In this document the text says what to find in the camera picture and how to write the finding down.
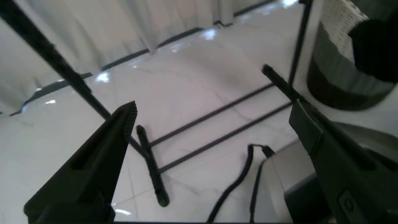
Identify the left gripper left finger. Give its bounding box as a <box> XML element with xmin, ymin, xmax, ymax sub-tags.
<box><xmin>23</xmin><ymin>100</ymin><xmax>138</xmax><ymax>223</ymax></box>

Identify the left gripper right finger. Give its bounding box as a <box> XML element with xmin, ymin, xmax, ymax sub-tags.
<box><xmin>288</xmin><ymin>99</ymin><xmax>398</xmax><ymax>223</ymax></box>

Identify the black garment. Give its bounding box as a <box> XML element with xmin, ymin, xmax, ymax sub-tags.
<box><xmin>348</xmin><ymin>18</ymin><xmax>398</xmax><ymax>83</ymax></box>

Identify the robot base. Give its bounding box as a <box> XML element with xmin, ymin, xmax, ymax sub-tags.
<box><xmin>257</xmin><ymin>122</ymin><xmax>398</xmax><ymax>223</ymax></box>

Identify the black clothes rack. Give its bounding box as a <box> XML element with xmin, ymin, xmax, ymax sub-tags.
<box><xmin>0</xmin><ymin>0</ymin><xmax>313</xmax><ymax>208</ymax></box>

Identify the white laundry basket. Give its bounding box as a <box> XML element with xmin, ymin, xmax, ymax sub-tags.
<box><xmin>306</xmin><ymin>0</ymin><xmax>398</xmax><ymax>111</ymax></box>

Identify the white curtain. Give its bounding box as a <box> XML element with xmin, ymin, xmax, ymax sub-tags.
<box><xmin>0</xmin><ymin>0</ymin><xmax>277</xmax><ymax>116</ymax></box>

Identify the black cable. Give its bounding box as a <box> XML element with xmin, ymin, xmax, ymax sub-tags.
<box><xmin>206</xmin><ymin>143</ymin><xmax>276</xmax><ymax>223</ymax></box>

